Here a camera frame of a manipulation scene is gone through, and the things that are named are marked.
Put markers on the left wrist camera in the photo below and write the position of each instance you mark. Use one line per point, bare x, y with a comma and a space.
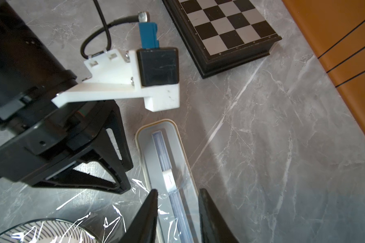
151, 73

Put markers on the striped ceramic plate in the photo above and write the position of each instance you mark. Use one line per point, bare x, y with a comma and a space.
50, 230

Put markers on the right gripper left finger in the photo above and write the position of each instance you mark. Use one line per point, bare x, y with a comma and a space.
143, 227

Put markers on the black white chessboard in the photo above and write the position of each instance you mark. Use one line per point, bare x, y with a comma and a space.
221, 35

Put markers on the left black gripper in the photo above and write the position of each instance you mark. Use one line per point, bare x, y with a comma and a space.
79, 146

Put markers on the clear plastic wrap sheet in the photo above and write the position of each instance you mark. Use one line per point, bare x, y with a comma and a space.
105, 215

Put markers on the cream plastic wrap dispenser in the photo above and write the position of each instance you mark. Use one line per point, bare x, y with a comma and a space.
166, 169

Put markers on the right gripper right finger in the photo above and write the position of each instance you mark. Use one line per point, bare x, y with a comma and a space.
213, 226

